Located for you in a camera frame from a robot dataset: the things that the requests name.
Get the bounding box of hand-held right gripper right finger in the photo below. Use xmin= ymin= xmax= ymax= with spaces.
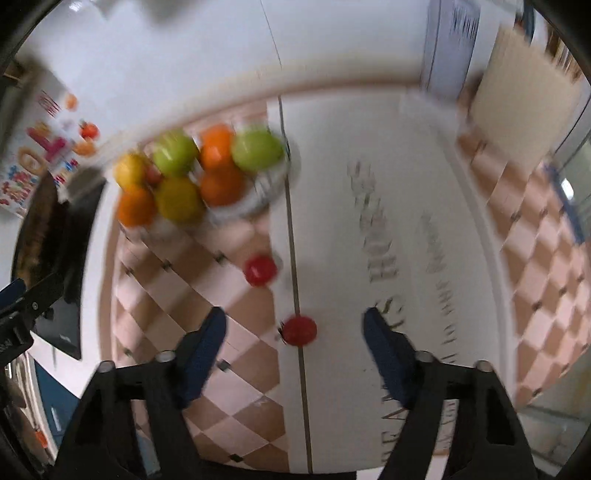
xmin=361 ymin=307 xmax=539 ymax=480

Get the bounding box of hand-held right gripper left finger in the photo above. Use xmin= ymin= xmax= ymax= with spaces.
xmin=53 ymin=306 xmax=228 ymax=480

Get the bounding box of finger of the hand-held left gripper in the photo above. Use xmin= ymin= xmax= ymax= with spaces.
xmin=14 ymin=270 xmax=64 ymax=320
xmin=0 ymin=278 xmax=27 ymax=306

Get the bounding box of red cherry tomato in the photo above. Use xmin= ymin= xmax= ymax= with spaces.
xmin=281 ymin=315 xmax=318 ymax=347
xmin=243 ymin=254 xmax=278 ymax=287

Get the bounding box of yellow lemon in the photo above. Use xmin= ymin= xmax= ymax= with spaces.
xmin=113 ymin=152 xmax=151 ymax=190
xmin=154 ymin=176 xmax=207 ymax=222

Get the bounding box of dark reddish orange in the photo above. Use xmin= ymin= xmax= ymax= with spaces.
xmin=199 ymin=165 xmax=247 ymax=207

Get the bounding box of floral oval plate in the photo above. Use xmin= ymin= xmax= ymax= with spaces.
xmin=122 ymin=138 xmax=296 ymax=232

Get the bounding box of green apple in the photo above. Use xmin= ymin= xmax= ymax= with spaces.
xmin=231 ymin=129 xmax=284 ymax=172
xmin=152 ymin=131 xmax=200 ymax=177

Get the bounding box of black gas stove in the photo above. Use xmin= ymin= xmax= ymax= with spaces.
xmin=34 ymin=175 xmax=107 ymax=361

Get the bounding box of black frying pan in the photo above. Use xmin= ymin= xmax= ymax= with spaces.
xmin=11 ymin=173 xmax=61 ymax=287

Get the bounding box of blue cabinet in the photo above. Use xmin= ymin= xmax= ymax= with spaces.
xmin=32 ymin=360 xmax=93 ymax=448

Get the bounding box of checkered table mat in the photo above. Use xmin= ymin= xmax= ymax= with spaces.
xmin=108 ymin=80 xmax=591 ymax=474

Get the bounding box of cream utensil holder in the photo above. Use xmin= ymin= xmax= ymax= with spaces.
xmin=471 ymin=25 xmax=587 ymax=174

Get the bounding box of grey spray can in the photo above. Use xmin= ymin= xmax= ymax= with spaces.
xmin=419 ymin=0 xmax=481 ymax=100

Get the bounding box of bundle of chopsticks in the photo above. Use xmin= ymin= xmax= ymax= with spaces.
xmin=547 ymin=32 xmax=585 ymax=81

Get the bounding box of colourful wall sticker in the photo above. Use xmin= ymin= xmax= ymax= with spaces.
xmin=0 ymin=90 xmax=100 ymax=217

